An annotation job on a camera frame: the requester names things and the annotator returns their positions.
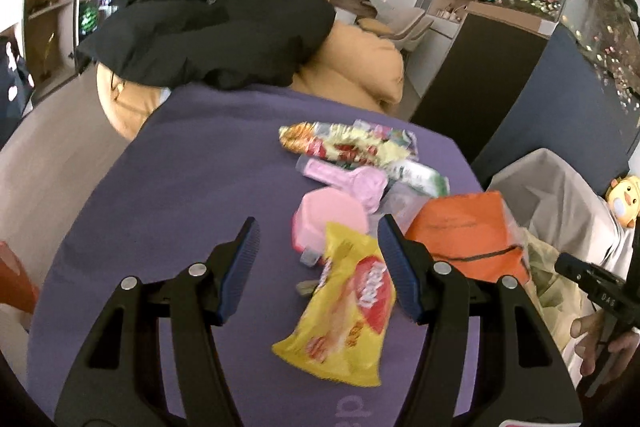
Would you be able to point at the yellow snack packet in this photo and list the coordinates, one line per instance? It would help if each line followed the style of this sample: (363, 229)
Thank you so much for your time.
(345, 302)

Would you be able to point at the trash bin with liner bag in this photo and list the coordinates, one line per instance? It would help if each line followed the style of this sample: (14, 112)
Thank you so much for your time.
(555, 287)

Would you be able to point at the clear plastic wrapper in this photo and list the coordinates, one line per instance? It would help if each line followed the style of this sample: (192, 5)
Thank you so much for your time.
(400, 204)

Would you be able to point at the green and white milk carton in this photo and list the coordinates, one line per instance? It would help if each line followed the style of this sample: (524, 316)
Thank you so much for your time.
(420, 179)

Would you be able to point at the dark blue partition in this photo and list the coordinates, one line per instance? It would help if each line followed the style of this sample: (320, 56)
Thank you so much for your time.
(560, 107)

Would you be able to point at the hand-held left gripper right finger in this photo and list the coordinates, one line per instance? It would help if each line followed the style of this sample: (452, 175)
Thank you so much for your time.
(395, 267)

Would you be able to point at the black jacket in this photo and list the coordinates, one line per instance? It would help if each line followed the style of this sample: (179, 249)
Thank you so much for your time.
(215, 17)

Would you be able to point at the yellow duck toy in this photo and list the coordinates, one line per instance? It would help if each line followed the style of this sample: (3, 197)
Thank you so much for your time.
(625, 199)

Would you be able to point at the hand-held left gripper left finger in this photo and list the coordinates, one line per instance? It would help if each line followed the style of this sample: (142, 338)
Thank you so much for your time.
(244, 259)

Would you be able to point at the purple table cloth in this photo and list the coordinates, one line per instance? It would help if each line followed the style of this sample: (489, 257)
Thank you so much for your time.
(200, 187)

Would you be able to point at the pink plastic box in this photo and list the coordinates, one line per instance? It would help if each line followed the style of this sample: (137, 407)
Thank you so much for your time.
(325, 214)

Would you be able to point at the wooden shelf cabinet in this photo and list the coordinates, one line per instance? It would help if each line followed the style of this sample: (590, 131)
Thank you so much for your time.
(50, 7)

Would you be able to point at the tan plush cushion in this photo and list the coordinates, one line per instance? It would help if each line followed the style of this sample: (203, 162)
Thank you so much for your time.
(360, 62)

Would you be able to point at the dark fish tank cabinet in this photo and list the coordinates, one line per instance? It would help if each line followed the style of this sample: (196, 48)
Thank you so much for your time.
(485, 72)

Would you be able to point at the dark patterned cloth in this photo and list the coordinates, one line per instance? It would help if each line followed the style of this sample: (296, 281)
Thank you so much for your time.
(12, 87)

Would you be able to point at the person's right hand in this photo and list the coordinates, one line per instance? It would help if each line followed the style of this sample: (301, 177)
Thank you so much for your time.
(625, 347)

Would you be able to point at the colourful crumpled snack wrapper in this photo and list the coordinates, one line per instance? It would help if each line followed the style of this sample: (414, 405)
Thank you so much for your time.
(330, 142)

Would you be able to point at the grey dining chair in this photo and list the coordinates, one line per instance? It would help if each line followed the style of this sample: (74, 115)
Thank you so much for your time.
(407, 24)

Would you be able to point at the pink sachet wrapper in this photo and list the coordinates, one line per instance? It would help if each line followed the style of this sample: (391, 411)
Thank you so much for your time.
(350, 179)

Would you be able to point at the white cloth cover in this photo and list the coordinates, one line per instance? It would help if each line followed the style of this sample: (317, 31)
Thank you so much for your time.
(555, 187)

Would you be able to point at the pink and green wrapper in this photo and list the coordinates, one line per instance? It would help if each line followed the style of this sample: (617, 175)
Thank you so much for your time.
(395, 137)

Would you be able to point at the orange packet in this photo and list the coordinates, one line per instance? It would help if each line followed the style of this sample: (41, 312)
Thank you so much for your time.
(465, 227)

